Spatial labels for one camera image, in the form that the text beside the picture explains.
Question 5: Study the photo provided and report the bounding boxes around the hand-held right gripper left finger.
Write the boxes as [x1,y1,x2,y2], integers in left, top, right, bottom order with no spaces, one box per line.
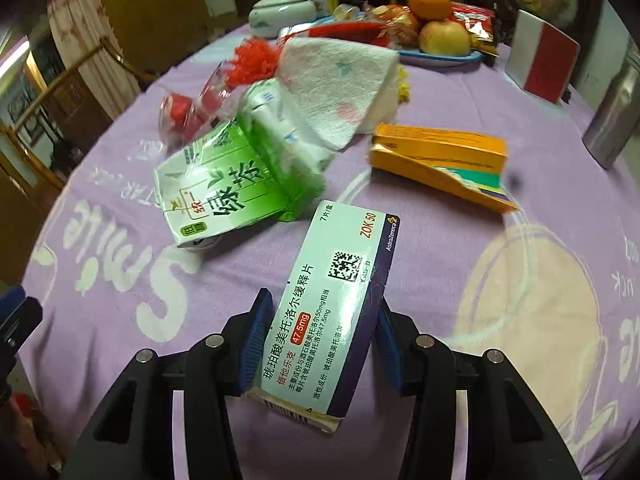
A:
[60,287,275,480]

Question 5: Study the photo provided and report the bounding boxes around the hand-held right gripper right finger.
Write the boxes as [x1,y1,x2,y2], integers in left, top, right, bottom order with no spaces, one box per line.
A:
[375,297,583,480]

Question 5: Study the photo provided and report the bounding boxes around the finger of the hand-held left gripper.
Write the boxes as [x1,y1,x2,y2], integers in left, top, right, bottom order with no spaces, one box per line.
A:
[0,285,43,376]

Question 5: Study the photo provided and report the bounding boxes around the white medicine box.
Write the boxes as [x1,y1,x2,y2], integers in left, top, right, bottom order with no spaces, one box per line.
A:
[242,201,401,433]

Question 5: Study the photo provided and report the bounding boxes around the white printed face mask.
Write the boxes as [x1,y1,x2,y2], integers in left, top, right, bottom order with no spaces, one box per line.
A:
[277,35,401,153]

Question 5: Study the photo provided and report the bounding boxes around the wooden chair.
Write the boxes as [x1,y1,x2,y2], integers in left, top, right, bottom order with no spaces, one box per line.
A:
[0,42,151,241]

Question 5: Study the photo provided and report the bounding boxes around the green tea carton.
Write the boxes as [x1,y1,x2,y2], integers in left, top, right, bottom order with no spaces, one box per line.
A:
[152,80,333,253]

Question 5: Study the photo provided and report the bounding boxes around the orange cardboard box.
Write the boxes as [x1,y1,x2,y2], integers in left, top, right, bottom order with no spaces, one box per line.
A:
[369,122,521,213]

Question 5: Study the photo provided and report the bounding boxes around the clear red plastic wrapper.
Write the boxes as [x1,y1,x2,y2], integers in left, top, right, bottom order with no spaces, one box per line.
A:
[159,60,236,143]

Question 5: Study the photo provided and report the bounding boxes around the purple printed tablecloth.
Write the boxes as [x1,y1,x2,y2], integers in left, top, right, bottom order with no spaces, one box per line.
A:
[20,10,640,480]

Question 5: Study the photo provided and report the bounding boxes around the yellow yarn tassel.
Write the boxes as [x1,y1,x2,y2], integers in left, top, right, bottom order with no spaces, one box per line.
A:
[394,66,412,105]

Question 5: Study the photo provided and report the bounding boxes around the red yarn pom-pom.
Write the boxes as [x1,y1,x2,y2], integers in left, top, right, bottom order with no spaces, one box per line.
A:
[227,37,286,86]

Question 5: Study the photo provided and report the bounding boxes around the floral curtain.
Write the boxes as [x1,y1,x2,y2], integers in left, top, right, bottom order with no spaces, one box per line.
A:
[47,0,146,106]

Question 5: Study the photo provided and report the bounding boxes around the blue fruit tray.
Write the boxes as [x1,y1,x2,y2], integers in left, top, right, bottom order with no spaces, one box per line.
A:
[310,15,486,68]

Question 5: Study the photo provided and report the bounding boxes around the yellow apple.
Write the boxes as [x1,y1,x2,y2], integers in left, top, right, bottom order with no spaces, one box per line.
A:
[419,19,472,57]

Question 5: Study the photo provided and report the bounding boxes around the red woven ornament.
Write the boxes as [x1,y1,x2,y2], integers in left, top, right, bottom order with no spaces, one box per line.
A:
[277,20,396,51]

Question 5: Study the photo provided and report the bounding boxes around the white ceramic jar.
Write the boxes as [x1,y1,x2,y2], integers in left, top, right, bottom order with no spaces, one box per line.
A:
[248,0,318,38]

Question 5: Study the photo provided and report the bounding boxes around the white and red box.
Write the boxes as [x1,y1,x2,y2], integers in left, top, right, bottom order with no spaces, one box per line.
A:
[504,9,581,106]

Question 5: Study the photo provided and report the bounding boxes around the red snack packet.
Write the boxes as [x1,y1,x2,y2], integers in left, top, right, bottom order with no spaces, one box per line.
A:
[450,2,498,56]

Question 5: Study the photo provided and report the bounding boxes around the orange fruit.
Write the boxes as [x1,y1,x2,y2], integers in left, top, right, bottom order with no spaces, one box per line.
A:
[406,0,453,23]

